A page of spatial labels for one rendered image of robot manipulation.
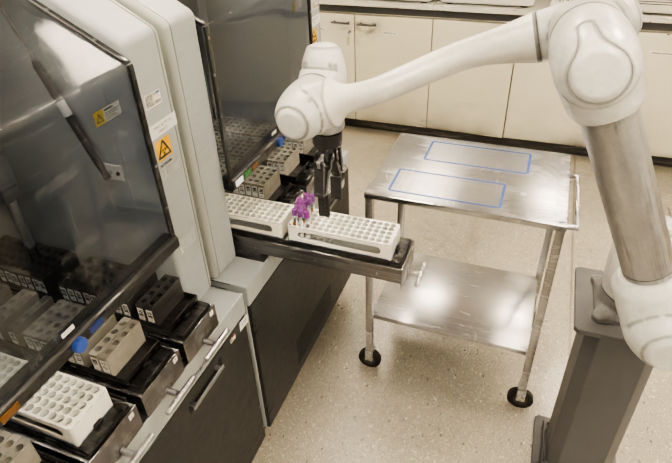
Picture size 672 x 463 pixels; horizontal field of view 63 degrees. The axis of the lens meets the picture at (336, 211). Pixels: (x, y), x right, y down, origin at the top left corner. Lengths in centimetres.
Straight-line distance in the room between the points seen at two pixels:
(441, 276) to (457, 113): 175
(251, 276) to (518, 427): 113
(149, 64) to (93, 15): 13
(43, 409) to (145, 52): 71
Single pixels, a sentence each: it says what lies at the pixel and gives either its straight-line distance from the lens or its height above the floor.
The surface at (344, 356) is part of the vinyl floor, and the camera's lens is 230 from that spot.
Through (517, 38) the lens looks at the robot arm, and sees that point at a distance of 118.
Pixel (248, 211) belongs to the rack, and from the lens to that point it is 159.
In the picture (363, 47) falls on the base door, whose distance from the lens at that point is 378.
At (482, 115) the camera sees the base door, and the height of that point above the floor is 22.
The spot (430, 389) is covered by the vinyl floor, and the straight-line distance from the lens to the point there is 221.
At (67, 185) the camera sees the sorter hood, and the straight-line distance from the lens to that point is 105.
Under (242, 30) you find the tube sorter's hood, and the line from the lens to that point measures 148.
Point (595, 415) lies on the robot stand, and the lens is 182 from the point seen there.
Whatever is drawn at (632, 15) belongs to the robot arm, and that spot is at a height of 145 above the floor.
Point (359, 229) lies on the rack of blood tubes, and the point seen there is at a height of 87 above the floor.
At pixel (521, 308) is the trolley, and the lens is 217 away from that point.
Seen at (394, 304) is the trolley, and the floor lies 28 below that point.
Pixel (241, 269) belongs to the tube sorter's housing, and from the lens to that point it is 159.
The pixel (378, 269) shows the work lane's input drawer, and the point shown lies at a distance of 146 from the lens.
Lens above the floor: 173
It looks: 34 degrees down
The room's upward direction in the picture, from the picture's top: 2 degrees counter-clockwise
